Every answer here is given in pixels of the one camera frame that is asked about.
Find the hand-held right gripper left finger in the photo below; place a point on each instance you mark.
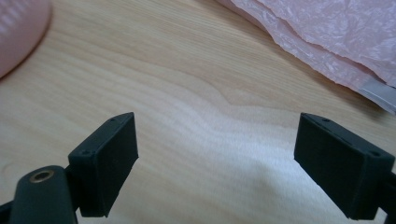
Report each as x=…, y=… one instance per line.
x=104, y=161

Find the pink plastic bag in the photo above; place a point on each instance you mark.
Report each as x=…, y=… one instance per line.
x=336, y=34

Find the pink plastic mesh basket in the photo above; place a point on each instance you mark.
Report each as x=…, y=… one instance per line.
x=18, y=31

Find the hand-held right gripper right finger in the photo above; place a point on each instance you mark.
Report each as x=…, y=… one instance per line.
x=336, y=161

